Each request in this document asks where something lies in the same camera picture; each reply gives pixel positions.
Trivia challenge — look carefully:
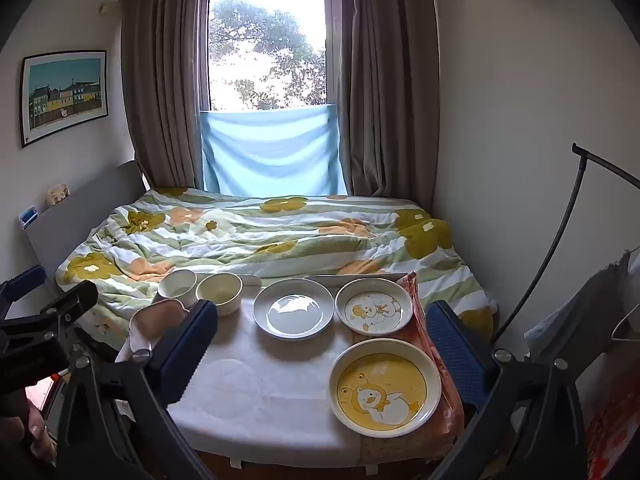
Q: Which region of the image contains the floral blanket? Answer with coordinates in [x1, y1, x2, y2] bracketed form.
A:
[55, 187, 501, 348]

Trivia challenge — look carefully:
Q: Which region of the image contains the pale pink cup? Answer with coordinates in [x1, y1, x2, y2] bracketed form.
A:
[129, 298, 188, 356]

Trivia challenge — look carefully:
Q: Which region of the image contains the white bowl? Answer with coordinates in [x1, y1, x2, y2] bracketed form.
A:
[157, 269, 199, 309]

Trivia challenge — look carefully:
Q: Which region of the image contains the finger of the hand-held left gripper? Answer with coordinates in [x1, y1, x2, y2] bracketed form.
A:
[0, 265, 47, 307]
[0, 280, 99, 346]

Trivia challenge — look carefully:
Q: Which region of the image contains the small duck print plate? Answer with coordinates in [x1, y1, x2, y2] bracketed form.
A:
[334, 278, 415, 337]

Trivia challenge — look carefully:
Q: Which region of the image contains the window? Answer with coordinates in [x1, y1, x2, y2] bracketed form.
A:
[200, 0, 337, 112]

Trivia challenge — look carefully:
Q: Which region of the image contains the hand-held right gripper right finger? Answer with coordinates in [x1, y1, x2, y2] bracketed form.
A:
[425, 300, 588, 480]

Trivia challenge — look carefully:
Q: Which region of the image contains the cream bowl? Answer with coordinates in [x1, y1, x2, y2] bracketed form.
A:
[196, 272, 244, 317]

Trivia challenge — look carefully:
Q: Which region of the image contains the white table cover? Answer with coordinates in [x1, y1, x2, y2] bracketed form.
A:
[165, 285, 362, 457]

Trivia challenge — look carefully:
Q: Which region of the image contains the wire clothes hanger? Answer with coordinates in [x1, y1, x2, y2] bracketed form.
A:
[611, 305, 640, 346]

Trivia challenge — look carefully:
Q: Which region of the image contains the light blue window cloth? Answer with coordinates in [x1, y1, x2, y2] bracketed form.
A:
[200, 104, 348, 197]

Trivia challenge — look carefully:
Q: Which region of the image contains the orange patterned cloth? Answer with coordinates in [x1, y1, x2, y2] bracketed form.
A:
[350, 272, 466, 466]

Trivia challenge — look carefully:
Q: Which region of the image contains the red printed bag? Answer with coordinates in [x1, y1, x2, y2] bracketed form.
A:
[585, 375, 640, 480]

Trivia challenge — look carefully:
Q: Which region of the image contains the large yellow duck plate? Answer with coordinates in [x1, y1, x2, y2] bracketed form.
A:
[327, 338, 443, 438]

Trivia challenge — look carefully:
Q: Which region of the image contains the grey hanging garment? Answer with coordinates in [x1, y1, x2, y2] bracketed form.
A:
[525, 247, 640, 391]

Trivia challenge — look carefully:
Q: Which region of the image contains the plain white plate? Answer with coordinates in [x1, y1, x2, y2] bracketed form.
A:
[252, 278, 335, 339]

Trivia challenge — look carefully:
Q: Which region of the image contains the person's left hand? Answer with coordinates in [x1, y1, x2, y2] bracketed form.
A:
[20, 400, 58, 463]

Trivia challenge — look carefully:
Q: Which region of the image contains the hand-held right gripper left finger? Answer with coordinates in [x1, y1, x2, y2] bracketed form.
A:
[55, 299, 219, 480]

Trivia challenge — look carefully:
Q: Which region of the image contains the black clothes rack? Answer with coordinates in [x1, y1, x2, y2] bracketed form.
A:
[492, 142, 640, 346]

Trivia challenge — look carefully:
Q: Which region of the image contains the brown curtain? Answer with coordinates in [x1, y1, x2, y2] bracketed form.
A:
[340, 0, 441, 206]
[120, 0, 206, 192]

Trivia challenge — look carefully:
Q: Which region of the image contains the grey headboard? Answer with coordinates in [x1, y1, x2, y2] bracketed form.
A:
[22, 160, 151, 286]

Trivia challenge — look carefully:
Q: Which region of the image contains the framed townscape picture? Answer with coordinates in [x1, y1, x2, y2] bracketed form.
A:
[19, 50, 109, 149]

